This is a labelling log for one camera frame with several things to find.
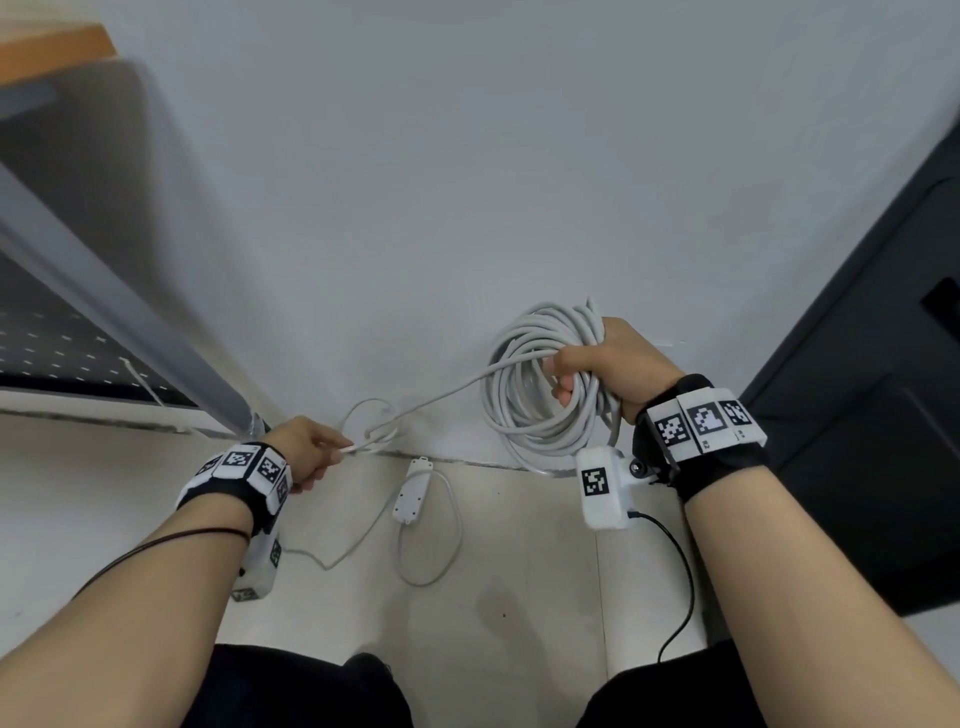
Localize black trousers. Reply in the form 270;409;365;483
178;639;768;728

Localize person's left forearm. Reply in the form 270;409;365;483
0;493;254;728

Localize black cabinet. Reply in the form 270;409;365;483
738;111;960;618

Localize person's left hand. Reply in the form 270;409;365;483
262;416;354;495

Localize white cable tie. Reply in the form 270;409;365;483
122;359;171;411

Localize white power strip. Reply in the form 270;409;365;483
392;456;435;525

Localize white cable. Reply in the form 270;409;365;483
279;298;625;588

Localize person's right forearm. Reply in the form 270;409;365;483
684;463;960;728

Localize black marker wristband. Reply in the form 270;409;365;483
175;441;292;536
632;372;771;503

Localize thin black cable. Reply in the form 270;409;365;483
69;526;252;603
628;510;698;664

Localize white tracker box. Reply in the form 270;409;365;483
232;516;284;603
576;445;670;533

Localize black perforated panel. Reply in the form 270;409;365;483
0;247;200;411

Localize person's right hand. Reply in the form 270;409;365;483
550;317;686;422

